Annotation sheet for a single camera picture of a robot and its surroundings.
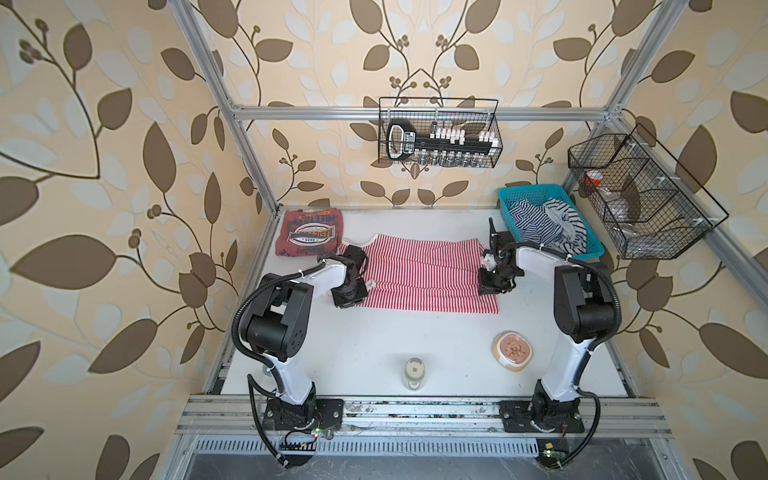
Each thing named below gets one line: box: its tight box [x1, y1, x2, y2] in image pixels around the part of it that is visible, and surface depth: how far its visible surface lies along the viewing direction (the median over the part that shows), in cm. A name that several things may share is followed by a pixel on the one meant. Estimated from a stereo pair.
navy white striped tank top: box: [510, 198, 587, 254], surface depth 110 cm
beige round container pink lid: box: [492, 331, 534, 373], surface depth 84 cm
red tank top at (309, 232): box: [275, 208, 345, 257], surface depth 114 cm
